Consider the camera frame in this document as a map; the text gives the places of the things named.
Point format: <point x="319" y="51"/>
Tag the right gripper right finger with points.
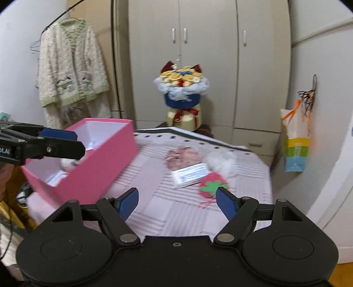
<point x="242" y="214"/>

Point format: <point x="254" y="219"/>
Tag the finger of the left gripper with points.
<point x="54" y="148"/>
<point x="58" y="134"/>

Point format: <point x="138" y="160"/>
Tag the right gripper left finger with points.
<point x="111" y="214"/>

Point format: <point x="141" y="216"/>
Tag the red strawberry plush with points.
<point x="208" y="187"/>

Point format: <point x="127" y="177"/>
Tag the small white blue box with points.
<point x="189" y="175"/>

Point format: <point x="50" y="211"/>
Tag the pink floral scrunchie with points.
<point x="182" y="157"/>

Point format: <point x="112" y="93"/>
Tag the white panda plush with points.
<point x="68" y="165"/>

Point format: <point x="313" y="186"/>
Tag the person's hand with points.
<point x="5" y="175"/>

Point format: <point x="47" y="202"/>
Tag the pink cardboard box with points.
<point x="110" y="145"/>

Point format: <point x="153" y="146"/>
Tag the cream knitted cardigan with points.
<point x="72" y="81"/>

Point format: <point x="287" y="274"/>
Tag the striped white tablecloth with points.
<point x="164" y="210"/>

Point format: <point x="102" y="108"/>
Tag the white door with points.
<point x="332" y="210"/>

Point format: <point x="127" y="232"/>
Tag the colourful paper gift bag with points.
<point x="296" y="132"/>

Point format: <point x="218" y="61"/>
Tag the black clothes rack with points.
<point x="102" y="16"/>

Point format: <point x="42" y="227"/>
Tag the cream gift box red ribbon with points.
<point x="188" y="119"/>

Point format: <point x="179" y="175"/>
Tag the flower bouquet blue wrap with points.
<point x="183" y="87"/>

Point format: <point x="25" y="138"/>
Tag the beige wardrobe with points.
<point x="243" y="49"/>

